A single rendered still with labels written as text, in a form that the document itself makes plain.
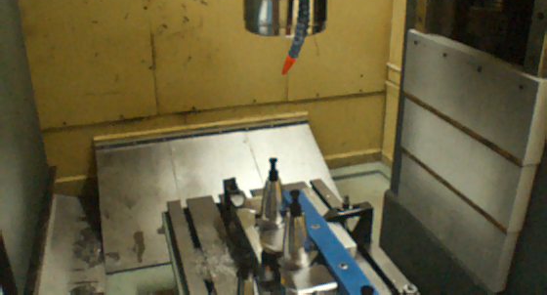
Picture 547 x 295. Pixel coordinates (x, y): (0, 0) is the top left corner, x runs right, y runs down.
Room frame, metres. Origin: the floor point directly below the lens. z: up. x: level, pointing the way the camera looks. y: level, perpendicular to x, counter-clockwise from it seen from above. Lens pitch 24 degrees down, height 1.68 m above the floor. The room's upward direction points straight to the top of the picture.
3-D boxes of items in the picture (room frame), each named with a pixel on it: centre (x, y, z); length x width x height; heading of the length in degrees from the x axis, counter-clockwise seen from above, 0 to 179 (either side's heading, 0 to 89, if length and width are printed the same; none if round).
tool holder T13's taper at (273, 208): (0.73, 0.01, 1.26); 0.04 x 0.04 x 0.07
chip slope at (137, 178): (1.60, 0.20, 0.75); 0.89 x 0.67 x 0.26; 108
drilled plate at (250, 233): (1.07, -0.02, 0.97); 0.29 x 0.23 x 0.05; 18
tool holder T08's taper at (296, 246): (0.62, -0.02, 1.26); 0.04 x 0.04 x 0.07
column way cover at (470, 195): (1.11, -0.43, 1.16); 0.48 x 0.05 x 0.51; 18
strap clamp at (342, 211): (1.10, -0.17, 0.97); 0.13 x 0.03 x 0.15; 108
